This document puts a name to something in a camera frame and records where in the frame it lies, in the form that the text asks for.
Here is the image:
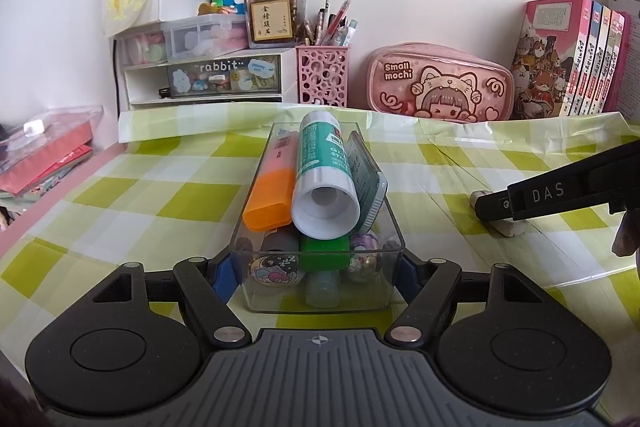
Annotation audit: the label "green highlighter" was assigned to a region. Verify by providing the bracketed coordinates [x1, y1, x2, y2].
[298, 235, 350, 272]

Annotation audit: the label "white eraser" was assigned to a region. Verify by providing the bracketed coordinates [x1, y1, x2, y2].
[470, 190, 526, 237]

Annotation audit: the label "orange highlighter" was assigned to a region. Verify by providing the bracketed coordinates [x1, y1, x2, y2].
[242, 129, 298, 232]

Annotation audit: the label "clear acrylic organizer box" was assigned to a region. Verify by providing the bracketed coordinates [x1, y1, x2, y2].
[230, 110, 405, 313]

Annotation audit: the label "white teal glue stick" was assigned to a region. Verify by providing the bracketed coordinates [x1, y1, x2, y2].
[292, 110, 360, 241]

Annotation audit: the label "round cartoon sticker badge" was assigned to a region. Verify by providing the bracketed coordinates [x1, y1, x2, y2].
[248, 255, 306, 287]

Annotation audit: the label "boxed book set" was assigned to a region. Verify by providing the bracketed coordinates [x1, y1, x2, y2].
[511, 0, 631, 120]

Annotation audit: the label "green checkered tablecloth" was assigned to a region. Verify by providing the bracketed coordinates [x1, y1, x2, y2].
[1, 103, 639, 419]

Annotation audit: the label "pink cat pencil case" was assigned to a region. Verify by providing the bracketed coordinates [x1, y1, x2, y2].
[367, 42, 515, 124]

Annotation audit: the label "clear rabbit drawer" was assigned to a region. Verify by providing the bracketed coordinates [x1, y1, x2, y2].
[167, 55, 281, 98]

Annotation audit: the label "white charger plug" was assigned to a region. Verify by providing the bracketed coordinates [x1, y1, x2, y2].
[23, 118, 47, 138]

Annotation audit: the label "pink perforated pen holder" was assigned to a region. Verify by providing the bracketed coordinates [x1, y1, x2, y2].
[296, 46, 350, 107]

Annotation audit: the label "white drawer organizer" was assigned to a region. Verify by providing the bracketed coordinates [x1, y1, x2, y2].
[102, 0, 298, 108]

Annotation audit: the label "clear plastic storage box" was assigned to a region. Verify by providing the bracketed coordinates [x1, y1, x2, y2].
[160, 14, 248, 63]

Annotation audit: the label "glass jar with label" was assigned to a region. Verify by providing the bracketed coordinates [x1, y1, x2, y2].
[245, 0, 307, 49]

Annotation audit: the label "pens in holder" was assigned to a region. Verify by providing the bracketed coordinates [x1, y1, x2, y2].
[300, 0, 358, 48]

